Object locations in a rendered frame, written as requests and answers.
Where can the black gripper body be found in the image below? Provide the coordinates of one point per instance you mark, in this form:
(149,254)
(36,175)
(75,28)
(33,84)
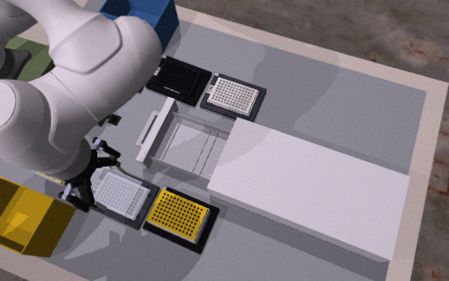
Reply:
(89,170)

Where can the yellow waste bin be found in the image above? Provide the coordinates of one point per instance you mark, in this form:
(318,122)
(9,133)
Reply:
(20,212)

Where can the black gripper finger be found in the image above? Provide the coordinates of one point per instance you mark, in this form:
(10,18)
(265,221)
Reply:
(110,161)
(87,197)

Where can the grey bench mat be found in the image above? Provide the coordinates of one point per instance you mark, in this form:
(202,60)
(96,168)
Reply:
(360,115)

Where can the black multiwell plate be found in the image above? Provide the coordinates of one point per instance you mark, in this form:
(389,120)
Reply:
(178,78)

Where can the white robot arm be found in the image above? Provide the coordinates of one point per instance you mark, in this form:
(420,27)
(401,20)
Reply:
(104,63)

